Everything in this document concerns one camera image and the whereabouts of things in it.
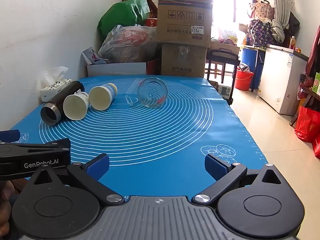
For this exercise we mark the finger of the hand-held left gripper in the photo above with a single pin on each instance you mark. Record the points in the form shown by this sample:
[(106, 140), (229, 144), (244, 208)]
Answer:
[(10, 135)]

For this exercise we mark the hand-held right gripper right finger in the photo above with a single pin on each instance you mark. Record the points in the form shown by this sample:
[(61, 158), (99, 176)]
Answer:
[(215, 167)]

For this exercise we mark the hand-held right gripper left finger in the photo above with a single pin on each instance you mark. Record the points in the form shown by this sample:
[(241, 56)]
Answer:
[(98, 167)]

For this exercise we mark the white paper cup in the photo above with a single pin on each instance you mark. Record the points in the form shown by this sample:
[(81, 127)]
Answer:
[(73, 107)]

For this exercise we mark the blue yellow print paper cup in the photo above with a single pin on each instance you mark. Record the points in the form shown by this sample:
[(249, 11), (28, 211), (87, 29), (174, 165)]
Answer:
[(98, 97)]

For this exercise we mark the clear glass cup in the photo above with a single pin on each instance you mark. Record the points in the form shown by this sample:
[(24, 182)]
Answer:
[(152, 92)]

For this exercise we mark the person's left hand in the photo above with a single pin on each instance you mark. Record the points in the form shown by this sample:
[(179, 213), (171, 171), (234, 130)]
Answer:
[(5, 197)]

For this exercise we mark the blue silicone baking mat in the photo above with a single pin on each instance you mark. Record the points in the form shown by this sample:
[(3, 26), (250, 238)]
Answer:
[(150, 135)]

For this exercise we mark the white tissue pack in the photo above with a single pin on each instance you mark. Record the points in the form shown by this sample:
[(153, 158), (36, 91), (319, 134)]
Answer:
[(53, 87)]

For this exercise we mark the black thermos flask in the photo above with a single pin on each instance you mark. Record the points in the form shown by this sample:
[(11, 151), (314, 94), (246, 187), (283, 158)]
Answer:
[(63, 96)]

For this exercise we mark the small white device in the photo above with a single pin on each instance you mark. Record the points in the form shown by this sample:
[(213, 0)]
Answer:
[(223, 90)]

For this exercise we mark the red bucket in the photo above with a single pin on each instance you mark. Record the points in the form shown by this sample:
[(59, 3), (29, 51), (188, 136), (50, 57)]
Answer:
[(243, 81)]

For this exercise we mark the white open carton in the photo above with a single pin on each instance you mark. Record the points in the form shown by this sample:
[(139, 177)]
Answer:
[(116, 69)]

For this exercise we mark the red shopping bag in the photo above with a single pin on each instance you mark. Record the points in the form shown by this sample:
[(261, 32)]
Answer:
[(307, 125)]

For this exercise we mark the white chest freezer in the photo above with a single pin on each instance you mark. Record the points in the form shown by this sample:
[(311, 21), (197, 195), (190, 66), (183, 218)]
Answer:
[(280, 80)]

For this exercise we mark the small cardboard box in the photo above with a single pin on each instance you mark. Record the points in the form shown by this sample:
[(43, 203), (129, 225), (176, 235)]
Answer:
[(183, 61)]

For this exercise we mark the white blue paper packet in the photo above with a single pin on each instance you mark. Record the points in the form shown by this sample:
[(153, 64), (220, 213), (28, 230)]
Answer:
[(93, 56)]

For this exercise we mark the black stool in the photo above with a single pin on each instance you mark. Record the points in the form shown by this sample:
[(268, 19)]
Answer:
[(221, 56)]

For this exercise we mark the red carton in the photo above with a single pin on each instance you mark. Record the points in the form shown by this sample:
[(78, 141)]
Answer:
[(153, 67)]

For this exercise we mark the blue barrel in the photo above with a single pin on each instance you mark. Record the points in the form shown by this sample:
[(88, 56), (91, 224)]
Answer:
[(251, 58)]

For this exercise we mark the dark wooden table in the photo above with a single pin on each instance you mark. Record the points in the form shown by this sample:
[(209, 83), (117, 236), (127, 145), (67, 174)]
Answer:
[(306, 93)]

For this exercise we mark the flat cardboard box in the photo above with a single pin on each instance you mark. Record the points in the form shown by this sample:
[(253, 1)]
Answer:
[(225, 47)]

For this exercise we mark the clear plastic bag red contents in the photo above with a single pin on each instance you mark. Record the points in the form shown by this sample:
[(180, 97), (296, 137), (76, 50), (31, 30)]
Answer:
[(127, 43)]

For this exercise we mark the green box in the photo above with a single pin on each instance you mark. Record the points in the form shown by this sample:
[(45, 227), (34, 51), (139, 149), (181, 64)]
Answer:
[(317, 83)]

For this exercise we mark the purple floral bag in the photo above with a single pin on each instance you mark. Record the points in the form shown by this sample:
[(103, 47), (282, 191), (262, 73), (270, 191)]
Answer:
[(258, 32)]

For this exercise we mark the yellow oil bottle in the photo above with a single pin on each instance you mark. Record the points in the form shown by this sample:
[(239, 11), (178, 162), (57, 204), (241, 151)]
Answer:
[(292, 43)]

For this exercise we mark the grey bundled clothes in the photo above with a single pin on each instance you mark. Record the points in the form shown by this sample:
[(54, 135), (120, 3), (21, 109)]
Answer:
[(278, 31)]

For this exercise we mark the dark red long bag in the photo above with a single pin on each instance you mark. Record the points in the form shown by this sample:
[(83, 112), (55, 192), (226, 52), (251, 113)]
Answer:
[(314, 52)]

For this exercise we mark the green plastic bag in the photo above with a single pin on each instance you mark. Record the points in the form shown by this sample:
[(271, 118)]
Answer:
[(120, 12)]

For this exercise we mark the large cardboard box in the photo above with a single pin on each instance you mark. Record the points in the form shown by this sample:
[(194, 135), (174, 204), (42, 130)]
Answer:
[(182, 12)]

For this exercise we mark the black bag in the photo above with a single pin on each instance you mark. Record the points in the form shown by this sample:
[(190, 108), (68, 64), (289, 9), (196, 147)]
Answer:
[(293, 23)]

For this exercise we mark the patterned beige bag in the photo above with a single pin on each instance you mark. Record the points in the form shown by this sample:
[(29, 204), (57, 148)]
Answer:
[(262, 10)]

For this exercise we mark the window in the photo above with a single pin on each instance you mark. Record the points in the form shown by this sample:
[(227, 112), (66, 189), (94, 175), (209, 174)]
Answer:
[(230, 0)]

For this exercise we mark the beige curtain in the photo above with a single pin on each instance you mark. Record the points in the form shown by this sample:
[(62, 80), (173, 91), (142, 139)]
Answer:
[(281, 0)]

